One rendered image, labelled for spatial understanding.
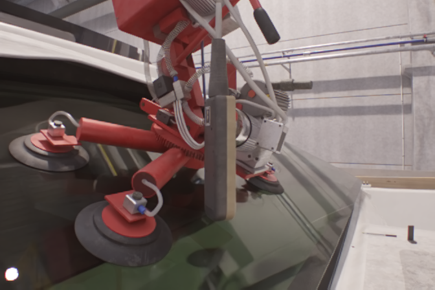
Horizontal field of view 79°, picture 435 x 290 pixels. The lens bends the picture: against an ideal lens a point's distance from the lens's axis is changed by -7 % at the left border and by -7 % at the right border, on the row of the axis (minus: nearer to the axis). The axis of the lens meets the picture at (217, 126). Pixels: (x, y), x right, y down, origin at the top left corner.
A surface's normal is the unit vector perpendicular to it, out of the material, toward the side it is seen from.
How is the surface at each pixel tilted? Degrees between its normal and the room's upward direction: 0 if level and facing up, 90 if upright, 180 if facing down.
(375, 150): 90
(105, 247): 41
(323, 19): 90
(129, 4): 90
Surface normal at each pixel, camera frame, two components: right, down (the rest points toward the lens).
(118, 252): 0.39, -0.73
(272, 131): -0.43, -0.17
